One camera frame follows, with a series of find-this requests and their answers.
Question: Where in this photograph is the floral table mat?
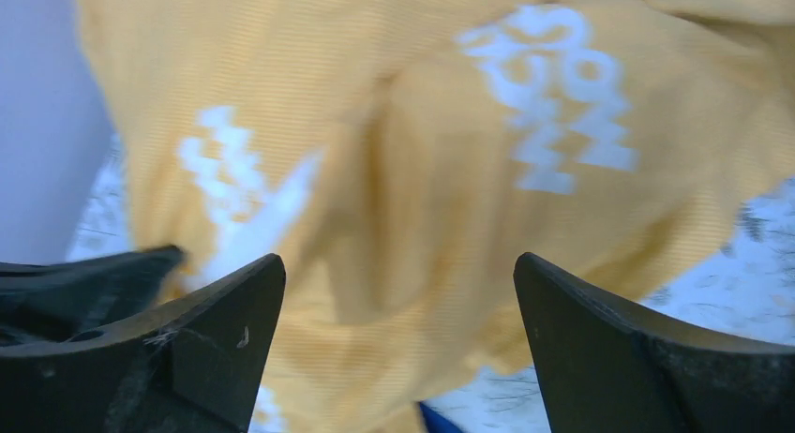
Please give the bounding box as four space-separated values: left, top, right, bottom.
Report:
66 135 794 432

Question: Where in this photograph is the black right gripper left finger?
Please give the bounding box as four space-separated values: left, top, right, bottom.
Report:
1 254 286 432

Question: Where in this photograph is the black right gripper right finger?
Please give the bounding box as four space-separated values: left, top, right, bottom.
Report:
514 253 794 433

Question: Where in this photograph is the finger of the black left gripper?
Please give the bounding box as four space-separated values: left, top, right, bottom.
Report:
1 246 184 347

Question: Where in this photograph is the yellow and blue pillowcase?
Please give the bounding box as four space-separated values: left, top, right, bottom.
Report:
75 0 794 432

